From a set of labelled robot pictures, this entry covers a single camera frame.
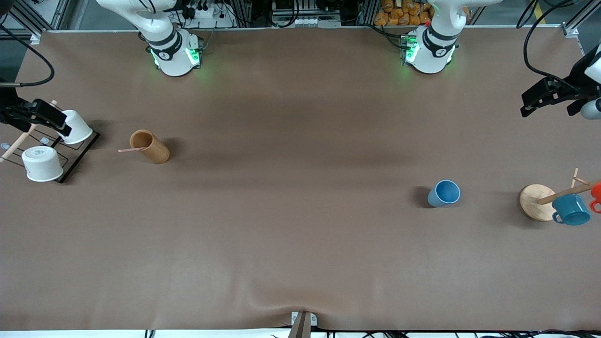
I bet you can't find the black wire cup rack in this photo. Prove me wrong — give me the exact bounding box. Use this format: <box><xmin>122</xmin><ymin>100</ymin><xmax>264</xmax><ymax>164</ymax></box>
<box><xmin>0</xmin><ymin>106</ymin><xmax>100</xmax><ymax>184</ymax></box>

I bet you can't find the white terminal block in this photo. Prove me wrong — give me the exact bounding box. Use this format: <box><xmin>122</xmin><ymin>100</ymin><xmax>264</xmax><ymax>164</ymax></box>
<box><xmin>272</xmin><ymin>14</ymin><xmax>342</xmax><ymax>28</ymax></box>

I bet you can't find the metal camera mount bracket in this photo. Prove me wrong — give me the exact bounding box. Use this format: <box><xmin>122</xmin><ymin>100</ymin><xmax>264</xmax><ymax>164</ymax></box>
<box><xmin>287</xmin><ymin>311</ymin><xmax>318</xmax><ymax>338</ymax></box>

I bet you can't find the brown table cover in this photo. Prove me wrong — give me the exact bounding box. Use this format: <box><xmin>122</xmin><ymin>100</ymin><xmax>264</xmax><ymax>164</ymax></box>
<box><xmin>0</xmin><ymin>26</ymin><xmax>601</xmax><ymax>331</ymax></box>

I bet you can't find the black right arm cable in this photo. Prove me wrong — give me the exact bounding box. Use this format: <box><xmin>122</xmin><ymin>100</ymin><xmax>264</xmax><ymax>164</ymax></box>
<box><xmin>0</xmin><ymin>23</ymin><xmax>55</xmax><ymax>88</ymax></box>

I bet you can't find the wooden rack dowel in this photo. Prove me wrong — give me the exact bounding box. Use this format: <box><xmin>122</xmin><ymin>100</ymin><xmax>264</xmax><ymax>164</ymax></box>
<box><xmin>0</xmin><ymin>100</ymin><xmax>58</xmax><ymax>163</ymax></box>

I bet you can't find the light blue plastic cup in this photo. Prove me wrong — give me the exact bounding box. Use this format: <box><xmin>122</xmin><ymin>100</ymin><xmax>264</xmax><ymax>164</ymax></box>
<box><xmin>427</xmin><ymin>180</ymin><xmax>462</xmax><ymax>208</ymax></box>

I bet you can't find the teal enamel mug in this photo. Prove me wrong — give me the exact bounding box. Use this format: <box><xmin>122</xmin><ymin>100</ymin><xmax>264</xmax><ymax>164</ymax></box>
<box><xmin>552</xmin><ymin>194</ymin><xmax>591</xmax><ymax>226</ymax></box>

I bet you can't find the brown bamboo holder cup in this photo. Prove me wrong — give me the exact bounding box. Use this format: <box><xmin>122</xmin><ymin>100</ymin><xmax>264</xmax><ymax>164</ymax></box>
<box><xmin>130</xmin><ymin>129</ymin><xmax>170</xmax><ymax>164</ymax></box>

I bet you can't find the white cup embossed bottom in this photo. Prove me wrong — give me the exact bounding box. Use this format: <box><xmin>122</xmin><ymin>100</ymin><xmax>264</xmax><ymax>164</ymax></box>
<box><xmin>22</xmin><ymin>146</ymin><xmax>64</xmax><ymax>182</ymax></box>

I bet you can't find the white cup plain bottom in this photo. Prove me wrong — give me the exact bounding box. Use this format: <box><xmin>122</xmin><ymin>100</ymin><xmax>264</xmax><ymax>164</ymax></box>
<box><xmin>56</xmin><ymin>110</ymin><xmax>93</xmax><ymax>145</ymax></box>

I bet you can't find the aluminium frame profile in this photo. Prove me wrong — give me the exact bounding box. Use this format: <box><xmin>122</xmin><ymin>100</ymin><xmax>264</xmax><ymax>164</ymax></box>
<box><xmin>561</xmin><ymin>0</ymin><xmax>601</xmax><ymax>39</ymax></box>
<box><xmin>9</xmin><ymin>0</ymin><xmax>71</xmax><ymax>44</ymax></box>

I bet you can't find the wooden mug tree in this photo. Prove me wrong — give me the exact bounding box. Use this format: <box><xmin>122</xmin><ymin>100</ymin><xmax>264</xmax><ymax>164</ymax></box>
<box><xmin>519</xmin><ymin>168</ymin><xmax>601</xmax><ymax>222</ymax></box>

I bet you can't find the bag of orange buns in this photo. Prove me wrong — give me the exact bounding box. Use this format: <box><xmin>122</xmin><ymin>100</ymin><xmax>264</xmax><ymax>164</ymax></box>
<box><xmin>374</xmin><ymin>0</ymin><xmax>470</xmax><ymax>27</ymax></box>

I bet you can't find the white power strip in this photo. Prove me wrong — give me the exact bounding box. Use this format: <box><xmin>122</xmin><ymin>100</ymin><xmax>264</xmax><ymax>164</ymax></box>
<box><xmin>183</xmin><ymin>0</ymin><xmax>235</xmax><ymax>29</ymax></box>

